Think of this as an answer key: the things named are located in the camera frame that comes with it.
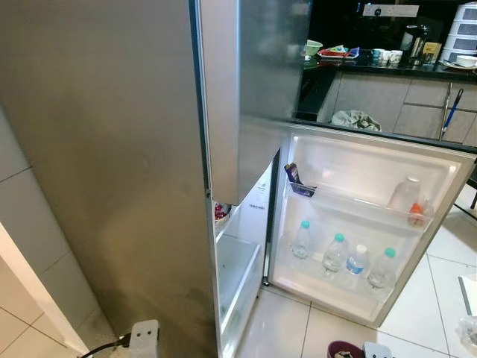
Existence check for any yellow box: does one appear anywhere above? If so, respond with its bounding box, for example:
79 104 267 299
423 43 442 64

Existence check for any silver fridge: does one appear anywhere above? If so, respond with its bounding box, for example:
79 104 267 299
0 0 280 358

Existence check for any clear plastic jar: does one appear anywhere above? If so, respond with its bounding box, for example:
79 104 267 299
389 175 424 217

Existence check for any white power strip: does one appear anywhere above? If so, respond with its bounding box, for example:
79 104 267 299
362 4 420 18

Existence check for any steel thermos jug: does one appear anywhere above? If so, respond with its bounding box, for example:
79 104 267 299
402 25 429 64

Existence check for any green bowl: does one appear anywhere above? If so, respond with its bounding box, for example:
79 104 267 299
304 39 323 59

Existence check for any small orange bottle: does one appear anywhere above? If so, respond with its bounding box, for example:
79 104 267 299
407 201 427 227

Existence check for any black folding chair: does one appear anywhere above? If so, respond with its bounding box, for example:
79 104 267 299
466 160 477 221

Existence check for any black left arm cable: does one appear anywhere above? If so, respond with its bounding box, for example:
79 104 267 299
78 334 133 358

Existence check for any grey green cloth bundle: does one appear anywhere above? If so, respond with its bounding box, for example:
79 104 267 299
330 109 382 133

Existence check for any crumpled clear plastic bag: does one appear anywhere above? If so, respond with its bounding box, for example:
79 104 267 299
455 315 477 351

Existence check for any green capped water bottle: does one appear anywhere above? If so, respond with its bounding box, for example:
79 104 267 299
292 219 314 262
322 233 350 277
367 248 398 290

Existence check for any blue label water bottle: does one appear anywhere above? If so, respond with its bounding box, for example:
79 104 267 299
347 244 371 283

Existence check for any silver fridge door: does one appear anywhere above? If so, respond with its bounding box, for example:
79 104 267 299
195 0 312 206
265 121 477 327

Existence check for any white bowl on plate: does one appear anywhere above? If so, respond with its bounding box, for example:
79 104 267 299
446 54 477 70

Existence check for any white stacked drawer tower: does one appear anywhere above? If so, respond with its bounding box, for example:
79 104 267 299
441 2 477 59

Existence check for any kitchen counter black top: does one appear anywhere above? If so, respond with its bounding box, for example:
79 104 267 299
298 52 477 146

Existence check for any purple noodle bowl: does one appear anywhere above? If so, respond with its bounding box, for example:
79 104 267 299
328 341 366 358

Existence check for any purple chocolate pack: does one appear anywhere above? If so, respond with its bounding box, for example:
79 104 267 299
283 163 318 198

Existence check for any red tray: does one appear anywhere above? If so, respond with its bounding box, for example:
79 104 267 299
317 46 361 60

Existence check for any bowl of red berries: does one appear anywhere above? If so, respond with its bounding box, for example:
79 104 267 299
214 201 232 224

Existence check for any white flat tray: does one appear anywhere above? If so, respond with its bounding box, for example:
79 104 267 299
456 274 477 318

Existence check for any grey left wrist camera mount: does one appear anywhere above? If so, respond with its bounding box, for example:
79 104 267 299
128 320 161 358

